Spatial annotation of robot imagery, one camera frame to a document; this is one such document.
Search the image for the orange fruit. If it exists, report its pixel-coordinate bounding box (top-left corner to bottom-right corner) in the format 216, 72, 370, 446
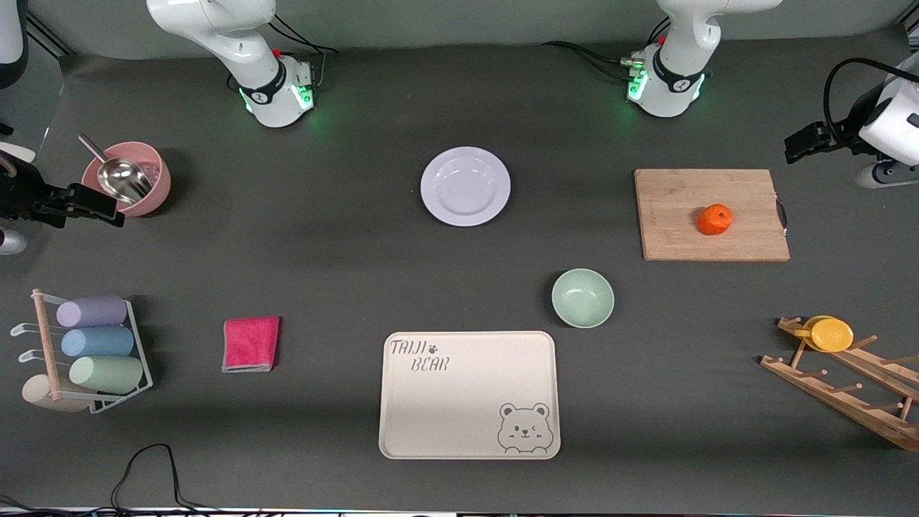
696, 204, 735, 236

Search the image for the white round plate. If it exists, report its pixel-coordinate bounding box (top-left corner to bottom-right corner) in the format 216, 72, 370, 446
420, 146, 512, 228

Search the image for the metal scoop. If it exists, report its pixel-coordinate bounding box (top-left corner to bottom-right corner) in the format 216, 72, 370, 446
78, 134, 154, 205

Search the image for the pink bowl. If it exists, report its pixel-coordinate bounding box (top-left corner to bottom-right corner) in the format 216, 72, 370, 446
80, 141, 172, 218

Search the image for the purple cup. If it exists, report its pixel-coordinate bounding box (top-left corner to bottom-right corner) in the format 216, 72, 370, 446
56, 296, 129, 329

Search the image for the blue cup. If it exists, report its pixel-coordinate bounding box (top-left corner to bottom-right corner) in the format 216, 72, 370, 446
60, 327, 136, 358

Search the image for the wooden cutting board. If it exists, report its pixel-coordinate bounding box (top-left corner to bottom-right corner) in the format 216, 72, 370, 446
634, 169, 791, 262

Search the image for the green cup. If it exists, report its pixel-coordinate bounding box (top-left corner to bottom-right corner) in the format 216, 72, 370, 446
69, 355, 144, 394

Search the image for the pink folded cloth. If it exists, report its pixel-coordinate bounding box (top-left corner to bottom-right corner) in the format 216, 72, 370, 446
221, 316, 281, 373

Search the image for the yellow cup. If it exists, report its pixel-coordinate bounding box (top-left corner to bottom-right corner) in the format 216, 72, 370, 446
793, 315, 855, 353

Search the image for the beige cup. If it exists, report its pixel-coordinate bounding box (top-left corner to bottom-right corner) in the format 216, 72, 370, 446
22, 375, 94, 414

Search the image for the wooden peg drying rack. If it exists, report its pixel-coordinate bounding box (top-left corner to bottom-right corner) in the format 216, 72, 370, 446
760, 316, 919, 453

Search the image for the pale green bowl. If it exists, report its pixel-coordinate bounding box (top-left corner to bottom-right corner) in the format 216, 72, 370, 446
551, 269, 615, 330

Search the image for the cream tray with bear print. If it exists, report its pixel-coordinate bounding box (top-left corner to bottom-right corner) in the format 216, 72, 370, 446
378, 330, 561, 460

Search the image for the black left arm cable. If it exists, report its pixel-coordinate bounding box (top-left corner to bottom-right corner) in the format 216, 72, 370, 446
823, 57, 907, 137

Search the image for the white wire cup rack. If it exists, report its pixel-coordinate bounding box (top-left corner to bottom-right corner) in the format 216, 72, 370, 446
10, 289, 154, 415

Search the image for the thin black table cable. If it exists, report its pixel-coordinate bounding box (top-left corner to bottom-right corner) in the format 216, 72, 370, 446
0, 443, 238, 517

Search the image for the black base cable bundle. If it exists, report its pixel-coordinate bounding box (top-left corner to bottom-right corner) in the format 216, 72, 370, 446
541, 18, 672, 81
228, 14, 340, 93

